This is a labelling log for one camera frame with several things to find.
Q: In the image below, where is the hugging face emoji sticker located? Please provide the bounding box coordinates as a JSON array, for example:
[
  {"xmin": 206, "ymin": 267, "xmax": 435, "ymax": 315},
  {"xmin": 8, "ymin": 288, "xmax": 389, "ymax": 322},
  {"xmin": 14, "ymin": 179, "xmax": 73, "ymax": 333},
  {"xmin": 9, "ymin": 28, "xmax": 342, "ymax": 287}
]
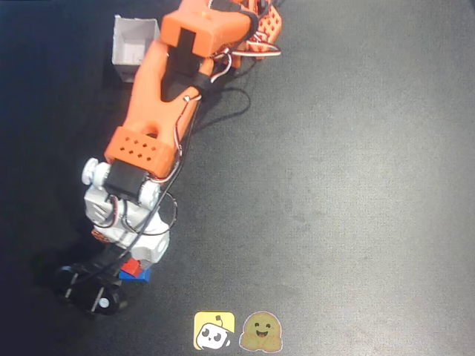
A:
[{"xmin": 238, "ymin": 311, "xmax": 284, "ymax": 352}]

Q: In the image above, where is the white cardboard box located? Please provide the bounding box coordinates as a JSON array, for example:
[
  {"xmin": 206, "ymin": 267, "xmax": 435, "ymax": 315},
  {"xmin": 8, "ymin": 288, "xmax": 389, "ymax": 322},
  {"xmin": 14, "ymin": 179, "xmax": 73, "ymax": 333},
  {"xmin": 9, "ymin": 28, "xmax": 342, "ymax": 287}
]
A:
[{"xmin": 111, "ymin": 14, "xmax": 161, "ymax": 85}]

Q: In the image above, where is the white red wrist servo wire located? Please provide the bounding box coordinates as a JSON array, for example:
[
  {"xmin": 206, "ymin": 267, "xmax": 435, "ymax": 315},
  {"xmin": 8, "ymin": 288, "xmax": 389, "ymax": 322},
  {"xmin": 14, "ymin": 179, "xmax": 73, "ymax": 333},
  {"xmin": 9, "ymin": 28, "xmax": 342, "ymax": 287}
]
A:
[{"xmin": 105, "ymin": 197, "xmax": 130, "ymax": 228}]

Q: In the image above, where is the blue cube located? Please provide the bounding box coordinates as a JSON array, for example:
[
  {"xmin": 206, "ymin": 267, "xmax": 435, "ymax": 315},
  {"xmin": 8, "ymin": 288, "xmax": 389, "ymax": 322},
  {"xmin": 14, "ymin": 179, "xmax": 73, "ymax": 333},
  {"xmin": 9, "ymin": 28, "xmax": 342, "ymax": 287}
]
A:
[{"xmin": 118, "ymin": 268, "xmax": 152, "ymax": 285}]

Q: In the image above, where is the red cube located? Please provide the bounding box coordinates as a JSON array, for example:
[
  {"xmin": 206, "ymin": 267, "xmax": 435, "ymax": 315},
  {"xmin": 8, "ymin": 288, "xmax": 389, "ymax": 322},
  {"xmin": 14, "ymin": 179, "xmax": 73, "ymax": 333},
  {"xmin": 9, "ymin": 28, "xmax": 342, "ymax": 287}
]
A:
[{"xmin": 122, "ymin": 258, "xmax": 144, "ymax": 277}]

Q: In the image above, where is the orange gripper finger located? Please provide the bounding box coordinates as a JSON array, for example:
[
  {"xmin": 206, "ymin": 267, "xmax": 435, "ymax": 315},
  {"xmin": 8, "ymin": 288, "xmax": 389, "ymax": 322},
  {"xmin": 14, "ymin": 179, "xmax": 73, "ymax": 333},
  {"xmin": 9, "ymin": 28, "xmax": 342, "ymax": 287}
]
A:
[{"xmin": 91, "ymin": 228, "xmax": 112, "ymax": 245}]

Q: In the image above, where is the black velcro strap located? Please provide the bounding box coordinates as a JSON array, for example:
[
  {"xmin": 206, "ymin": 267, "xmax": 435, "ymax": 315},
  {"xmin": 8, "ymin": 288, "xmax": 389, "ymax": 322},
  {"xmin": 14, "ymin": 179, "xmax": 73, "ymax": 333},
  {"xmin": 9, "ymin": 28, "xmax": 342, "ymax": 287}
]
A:
[{"xmin": 191, "ymin": 71, "xmax": 209, "ymax": 90}]

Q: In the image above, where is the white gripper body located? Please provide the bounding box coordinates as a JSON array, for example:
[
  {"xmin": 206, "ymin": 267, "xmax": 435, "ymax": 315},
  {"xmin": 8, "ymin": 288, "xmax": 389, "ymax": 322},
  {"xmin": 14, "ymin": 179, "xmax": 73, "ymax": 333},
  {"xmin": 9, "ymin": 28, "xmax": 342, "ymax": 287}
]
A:
[{"xmin": 84, "ymin": 187, "xmax": 171, "ymax": 271}]

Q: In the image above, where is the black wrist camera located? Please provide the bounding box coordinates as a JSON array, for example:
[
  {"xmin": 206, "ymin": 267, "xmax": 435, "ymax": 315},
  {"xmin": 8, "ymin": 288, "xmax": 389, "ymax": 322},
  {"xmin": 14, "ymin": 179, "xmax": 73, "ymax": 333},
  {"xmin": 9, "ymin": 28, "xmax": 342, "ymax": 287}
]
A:
[{"xmin": 51, "ymin": 251, "xmax": 129, "ymax": 319}]

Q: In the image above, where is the white red shoulder servo wire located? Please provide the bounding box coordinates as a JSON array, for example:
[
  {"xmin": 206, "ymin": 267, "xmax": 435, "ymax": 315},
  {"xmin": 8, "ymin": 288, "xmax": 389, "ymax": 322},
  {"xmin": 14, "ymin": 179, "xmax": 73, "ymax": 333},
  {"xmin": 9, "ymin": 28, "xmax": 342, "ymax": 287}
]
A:
[{"xmin": 210, "ymin": 32, "xmax": 282, "ymax": 82}]

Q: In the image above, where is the yellow robot sticker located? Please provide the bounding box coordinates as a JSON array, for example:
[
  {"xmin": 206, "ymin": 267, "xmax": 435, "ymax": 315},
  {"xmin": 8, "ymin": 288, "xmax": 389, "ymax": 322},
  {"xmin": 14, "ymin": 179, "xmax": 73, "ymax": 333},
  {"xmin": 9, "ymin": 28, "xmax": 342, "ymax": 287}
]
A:
[{"xmin": 193, "ymin": 311, "xmax": 236, "ymax": 351}]

